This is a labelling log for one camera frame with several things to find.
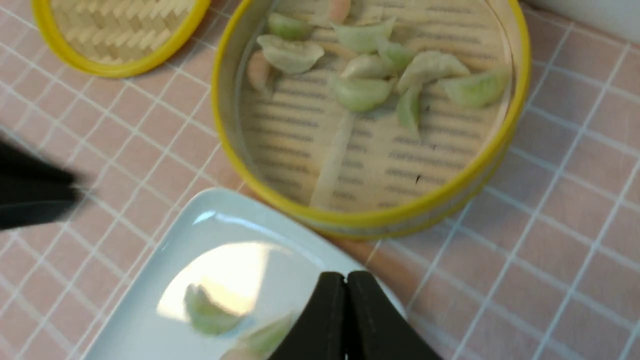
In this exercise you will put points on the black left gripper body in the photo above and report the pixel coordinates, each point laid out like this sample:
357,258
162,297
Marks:
34,191

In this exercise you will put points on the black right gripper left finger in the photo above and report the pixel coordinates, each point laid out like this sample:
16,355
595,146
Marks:
318,333

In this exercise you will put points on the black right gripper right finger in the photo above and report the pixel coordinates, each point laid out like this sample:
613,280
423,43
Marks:
375,330

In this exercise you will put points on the green dumpling steamer thin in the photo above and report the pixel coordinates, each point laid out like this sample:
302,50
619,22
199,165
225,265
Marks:
408,109

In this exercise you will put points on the large pale green dumpling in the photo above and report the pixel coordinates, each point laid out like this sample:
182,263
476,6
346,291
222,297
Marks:
429,66

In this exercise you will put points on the white square plate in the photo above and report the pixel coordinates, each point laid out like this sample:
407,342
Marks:
251,260

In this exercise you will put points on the yellow-rimmed bamboo steamer basket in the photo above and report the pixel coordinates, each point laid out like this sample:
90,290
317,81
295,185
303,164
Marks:
360,175

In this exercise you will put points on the yellow-rimmed bamboo steamer lid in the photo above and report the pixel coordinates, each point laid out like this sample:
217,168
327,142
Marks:
117,38

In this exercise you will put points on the pink dumpling steamer left edge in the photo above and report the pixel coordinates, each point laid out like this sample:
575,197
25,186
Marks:
259,74

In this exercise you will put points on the pale green dumpling steamer left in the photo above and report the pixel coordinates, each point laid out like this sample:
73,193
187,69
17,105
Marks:
290,57

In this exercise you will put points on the pale dumpling steamer upper right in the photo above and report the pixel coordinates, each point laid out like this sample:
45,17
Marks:
363,39

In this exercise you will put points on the pink dumpling steamer top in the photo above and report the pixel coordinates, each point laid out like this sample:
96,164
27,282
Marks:
338,11

